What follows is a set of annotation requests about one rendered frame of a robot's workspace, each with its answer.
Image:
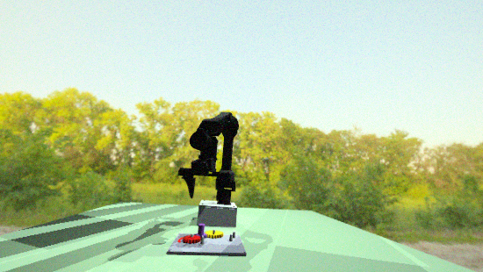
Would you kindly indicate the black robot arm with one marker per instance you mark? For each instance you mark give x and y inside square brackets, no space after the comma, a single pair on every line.
[205,141]

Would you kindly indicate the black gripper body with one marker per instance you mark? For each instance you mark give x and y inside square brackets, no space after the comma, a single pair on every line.
[223,174]

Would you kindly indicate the yellow gear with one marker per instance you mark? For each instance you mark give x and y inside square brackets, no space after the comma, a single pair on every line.
[215,234]

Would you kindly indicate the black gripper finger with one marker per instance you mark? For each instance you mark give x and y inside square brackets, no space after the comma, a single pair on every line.
[221,186]
[190,184]

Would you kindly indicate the dark purple gear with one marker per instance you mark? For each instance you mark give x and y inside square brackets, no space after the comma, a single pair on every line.
[200,232]

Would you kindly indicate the red gear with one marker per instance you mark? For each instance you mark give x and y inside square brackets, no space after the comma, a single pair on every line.
[190,239]

